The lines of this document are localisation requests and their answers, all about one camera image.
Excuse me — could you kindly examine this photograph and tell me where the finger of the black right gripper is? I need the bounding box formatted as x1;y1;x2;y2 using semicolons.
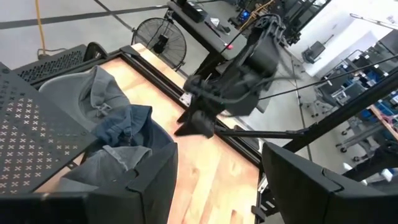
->
192;109;215;139
174;116;200;136

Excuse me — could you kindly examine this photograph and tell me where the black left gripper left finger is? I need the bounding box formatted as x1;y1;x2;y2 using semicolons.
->
0;142;180;224

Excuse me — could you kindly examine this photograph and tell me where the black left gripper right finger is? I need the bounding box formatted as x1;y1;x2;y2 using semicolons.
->
261;141;398;224

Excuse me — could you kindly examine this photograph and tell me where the blue denim baseball cap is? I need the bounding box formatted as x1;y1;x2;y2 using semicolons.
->
89;104;175;156

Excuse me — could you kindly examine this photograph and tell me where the dark grey desk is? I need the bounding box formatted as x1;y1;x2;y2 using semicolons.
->
167;0;248;80

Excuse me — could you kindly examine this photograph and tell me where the black floor fan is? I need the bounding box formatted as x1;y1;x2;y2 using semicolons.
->
131;17;188;71

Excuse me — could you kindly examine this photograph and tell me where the grey rolling cart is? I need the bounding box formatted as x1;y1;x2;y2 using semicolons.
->
335;114;398;154

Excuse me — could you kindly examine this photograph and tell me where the black desktop device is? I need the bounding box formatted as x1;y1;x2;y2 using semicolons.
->
181;1;208;24

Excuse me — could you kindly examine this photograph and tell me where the black office chair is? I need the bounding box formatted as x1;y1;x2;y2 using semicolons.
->
302;39;326;65

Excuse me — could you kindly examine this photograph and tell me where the black perforated metal stand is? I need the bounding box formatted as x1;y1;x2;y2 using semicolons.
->
0;61;98;196

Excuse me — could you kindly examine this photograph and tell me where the blue bin storage shelf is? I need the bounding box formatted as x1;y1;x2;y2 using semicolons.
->
315;29;398;125

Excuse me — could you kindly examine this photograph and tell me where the yellow extension cable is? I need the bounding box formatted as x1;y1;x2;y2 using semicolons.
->
34;0;48;57

